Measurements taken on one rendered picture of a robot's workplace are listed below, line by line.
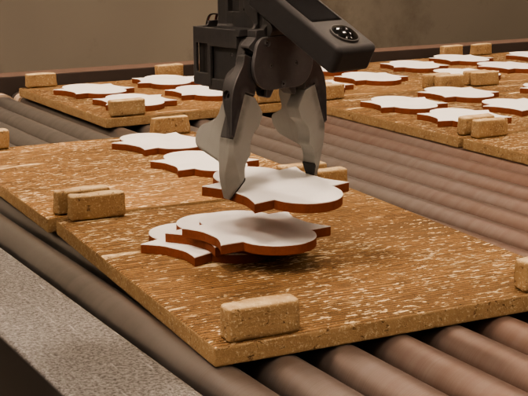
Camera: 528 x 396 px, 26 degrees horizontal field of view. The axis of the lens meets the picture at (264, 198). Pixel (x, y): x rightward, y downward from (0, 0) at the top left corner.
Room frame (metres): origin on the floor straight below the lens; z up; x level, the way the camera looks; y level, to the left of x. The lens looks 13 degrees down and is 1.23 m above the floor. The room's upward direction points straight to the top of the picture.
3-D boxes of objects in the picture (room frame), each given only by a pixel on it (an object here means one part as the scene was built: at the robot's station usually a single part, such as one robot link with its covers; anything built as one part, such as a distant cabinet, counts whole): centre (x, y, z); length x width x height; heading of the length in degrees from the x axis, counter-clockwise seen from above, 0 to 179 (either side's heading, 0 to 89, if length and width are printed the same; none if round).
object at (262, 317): (0.80, 0.00, 0.95); 0.06 x 0.02 x 0.03; 116
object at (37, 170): (1.41, 0.17, 0.93); 0.41 x 0.35 x 0.02; 28
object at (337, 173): (1.27, -0.07, 0.95); 0.06 x 0.02 x 0.03; 116
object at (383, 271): (1.04, -0.03, 0.93); 0.41 x 0.35 x 0.02; 26
